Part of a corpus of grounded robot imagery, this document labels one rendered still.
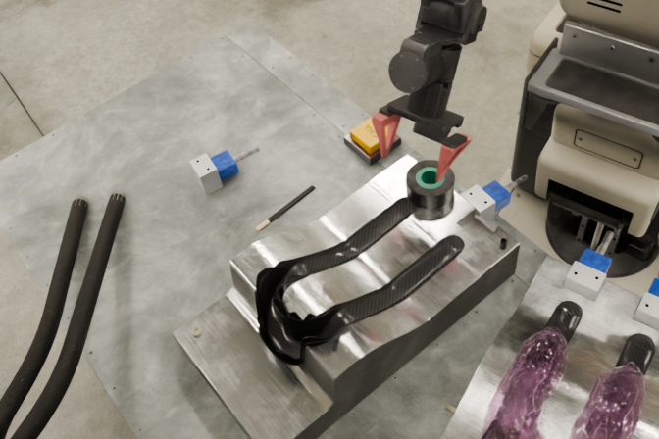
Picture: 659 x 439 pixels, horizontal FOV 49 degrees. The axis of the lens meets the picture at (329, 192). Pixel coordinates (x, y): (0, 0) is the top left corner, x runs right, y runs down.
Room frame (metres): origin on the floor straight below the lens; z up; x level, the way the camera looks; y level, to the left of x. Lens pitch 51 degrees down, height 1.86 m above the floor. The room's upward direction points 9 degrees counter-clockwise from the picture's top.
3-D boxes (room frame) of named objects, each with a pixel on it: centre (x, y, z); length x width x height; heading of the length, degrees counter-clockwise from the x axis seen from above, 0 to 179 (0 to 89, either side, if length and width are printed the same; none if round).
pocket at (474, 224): (0.67, -0.23, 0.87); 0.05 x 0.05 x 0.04; 32
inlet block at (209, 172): (0.95, 0.18, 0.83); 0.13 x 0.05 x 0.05; 114
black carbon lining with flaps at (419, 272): (0.60, -0.02, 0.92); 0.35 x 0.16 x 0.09; 122
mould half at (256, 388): (0.60, 0.00, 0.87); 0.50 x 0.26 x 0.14; 122
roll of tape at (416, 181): (0.75, -0.17, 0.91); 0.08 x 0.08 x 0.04
